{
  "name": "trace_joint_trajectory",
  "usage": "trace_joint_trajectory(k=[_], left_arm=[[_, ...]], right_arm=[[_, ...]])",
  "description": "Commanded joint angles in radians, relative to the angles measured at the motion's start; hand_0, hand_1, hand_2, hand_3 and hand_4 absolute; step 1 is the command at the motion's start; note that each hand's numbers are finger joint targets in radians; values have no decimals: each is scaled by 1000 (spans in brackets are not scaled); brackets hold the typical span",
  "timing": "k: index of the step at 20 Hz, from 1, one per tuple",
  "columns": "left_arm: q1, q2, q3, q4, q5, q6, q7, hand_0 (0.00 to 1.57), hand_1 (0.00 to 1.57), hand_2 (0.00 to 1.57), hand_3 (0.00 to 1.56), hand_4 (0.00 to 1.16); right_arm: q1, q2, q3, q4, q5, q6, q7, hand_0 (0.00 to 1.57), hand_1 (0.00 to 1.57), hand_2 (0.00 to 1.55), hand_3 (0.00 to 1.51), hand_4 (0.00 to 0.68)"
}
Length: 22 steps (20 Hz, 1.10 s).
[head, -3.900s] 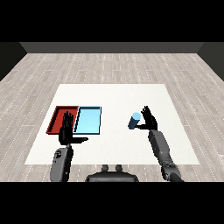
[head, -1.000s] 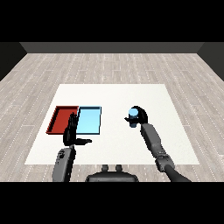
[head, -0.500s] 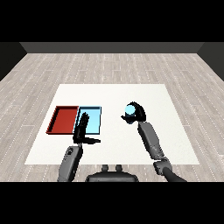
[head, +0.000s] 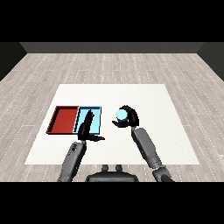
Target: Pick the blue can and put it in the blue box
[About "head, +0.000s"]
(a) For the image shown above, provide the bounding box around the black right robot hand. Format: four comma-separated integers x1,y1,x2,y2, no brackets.
111,105,141,129

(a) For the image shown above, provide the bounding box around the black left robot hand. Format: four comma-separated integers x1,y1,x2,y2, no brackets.
77,108,106,143

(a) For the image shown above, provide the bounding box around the small blue can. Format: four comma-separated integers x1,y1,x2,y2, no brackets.
115,108,130,123

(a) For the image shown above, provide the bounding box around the light blue shallow open box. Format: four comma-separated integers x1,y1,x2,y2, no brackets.
72,106,102,136

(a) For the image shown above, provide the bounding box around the red shallow open box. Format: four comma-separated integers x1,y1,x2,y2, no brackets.
45,105,80,136

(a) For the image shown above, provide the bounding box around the dark grey robot body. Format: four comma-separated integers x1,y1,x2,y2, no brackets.
85,164,140,183

